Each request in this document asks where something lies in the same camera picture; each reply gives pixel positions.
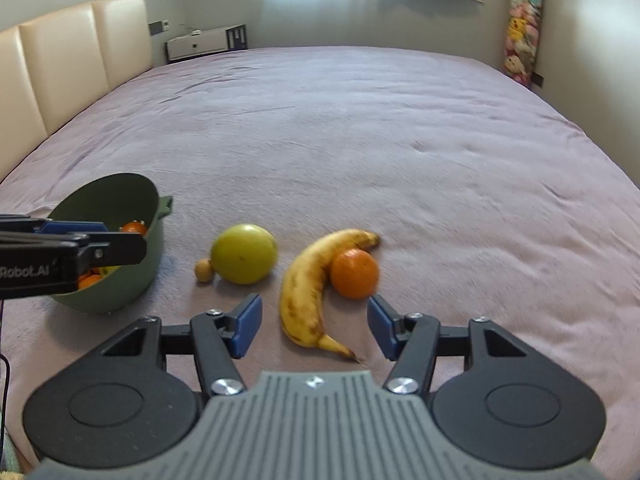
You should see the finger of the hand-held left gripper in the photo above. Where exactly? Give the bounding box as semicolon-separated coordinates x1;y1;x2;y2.
0;232;148;277
0;214;109;236

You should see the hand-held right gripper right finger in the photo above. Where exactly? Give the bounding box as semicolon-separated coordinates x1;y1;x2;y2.
367;296;531;396

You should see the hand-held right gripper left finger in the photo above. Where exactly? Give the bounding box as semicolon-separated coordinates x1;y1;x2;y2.
92;294;263;396

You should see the green plastic colander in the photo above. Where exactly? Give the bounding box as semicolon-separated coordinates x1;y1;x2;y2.
47;173;174;315

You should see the spotted yellow banana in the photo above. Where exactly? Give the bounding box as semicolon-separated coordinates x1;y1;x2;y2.
278;229;382;361

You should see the cream padded headboard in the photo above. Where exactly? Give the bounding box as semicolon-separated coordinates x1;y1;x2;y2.
0;0;153;181

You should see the mauve bed blanket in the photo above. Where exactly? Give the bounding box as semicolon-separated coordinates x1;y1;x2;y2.
0;46;640;480

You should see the white bedside cabinet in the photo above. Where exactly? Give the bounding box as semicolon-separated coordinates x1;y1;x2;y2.
166;24;248;63

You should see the hanging rack of plush toys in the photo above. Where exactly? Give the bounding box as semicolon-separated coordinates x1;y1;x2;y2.
502;0;545;86

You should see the black cable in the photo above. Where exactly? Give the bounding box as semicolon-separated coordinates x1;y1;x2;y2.
0;300;10;441

